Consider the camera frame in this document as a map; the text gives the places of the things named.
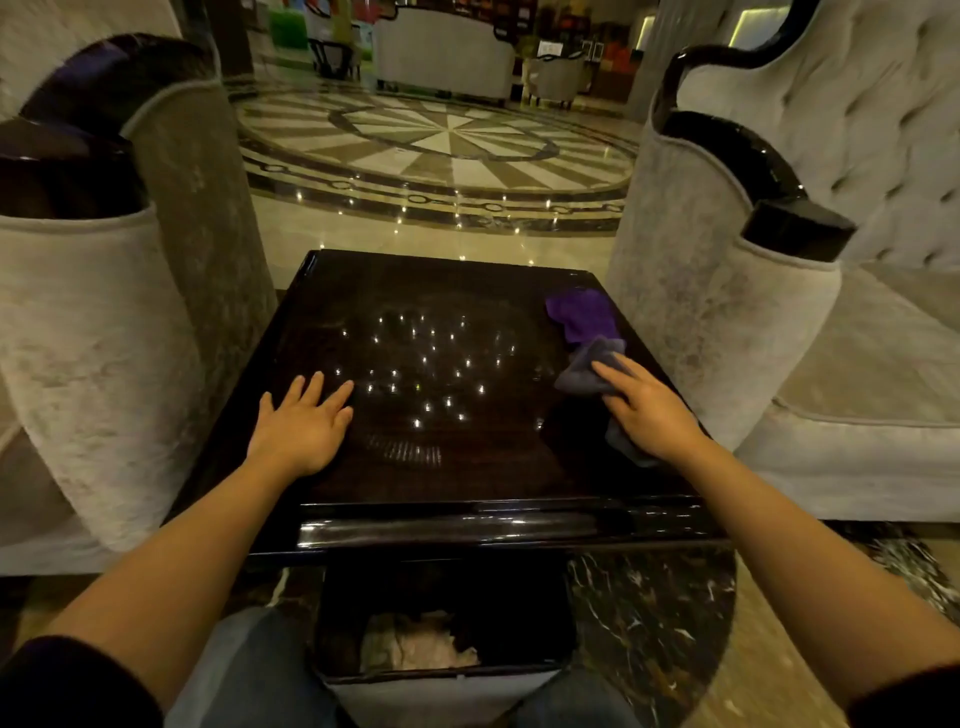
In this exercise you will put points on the person's left hand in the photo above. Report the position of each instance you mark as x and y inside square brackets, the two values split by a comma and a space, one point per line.
[300, 435]

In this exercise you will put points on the crumpled white paper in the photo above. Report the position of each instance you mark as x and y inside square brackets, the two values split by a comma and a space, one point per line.
[416, 645]

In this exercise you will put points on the small white armchair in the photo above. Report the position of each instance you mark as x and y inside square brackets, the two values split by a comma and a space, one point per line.
[556, 79]

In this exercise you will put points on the person's blue jeans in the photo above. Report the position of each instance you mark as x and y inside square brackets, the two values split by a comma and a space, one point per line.
[255, 675]

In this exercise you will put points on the grey tufted velvet sofa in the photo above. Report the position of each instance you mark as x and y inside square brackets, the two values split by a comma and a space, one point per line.
[825, 300]

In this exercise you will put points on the white sofa black trim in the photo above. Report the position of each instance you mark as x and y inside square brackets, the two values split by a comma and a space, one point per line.
[442, 52]

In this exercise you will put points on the small black table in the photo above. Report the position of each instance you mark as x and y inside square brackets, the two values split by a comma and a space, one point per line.
[334, 58]

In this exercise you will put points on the purple cleaning cloth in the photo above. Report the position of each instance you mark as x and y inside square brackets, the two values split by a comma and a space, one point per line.
[581, 319]

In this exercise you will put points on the person's left little finger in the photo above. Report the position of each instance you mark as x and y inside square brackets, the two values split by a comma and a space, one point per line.
[265, 410]

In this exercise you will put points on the person's left thumb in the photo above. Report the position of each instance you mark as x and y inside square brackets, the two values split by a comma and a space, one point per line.
[343, 424]

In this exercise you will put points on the person's right forearm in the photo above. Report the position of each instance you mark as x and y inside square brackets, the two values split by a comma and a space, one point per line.
[810, 570]

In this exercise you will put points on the person's right thumb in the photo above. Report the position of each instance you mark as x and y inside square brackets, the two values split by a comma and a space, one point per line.
[613, 407]

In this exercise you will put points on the person's left forearm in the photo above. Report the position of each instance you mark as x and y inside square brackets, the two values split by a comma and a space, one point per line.
[161, 577]

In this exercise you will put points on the person's right hand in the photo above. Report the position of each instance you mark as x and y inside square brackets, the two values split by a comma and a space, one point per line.
[652, 416]

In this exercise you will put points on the black waste bin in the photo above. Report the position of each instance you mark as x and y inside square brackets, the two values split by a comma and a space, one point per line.
[517, 622]

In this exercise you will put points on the dark glossy side table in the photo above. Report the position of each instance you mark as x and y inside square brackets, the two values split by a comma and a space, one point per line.
[450, 450]

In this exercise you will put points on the grey velvet armchair black trim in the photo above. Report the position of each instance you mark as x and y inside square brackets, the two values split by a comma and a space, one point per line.
[97, 337]

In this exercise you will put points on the person's right middle finger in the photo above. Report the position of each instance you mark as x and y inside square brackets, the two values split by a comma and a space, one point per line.
[630, 366]

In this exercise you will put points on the green display stand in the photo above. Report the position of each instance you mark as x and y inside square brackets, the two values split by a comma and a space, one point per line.
[288, 28]

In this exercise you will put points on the person's left middle finger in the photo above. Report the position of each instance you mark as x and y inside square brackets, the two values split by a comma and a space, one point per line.
[312, 390]

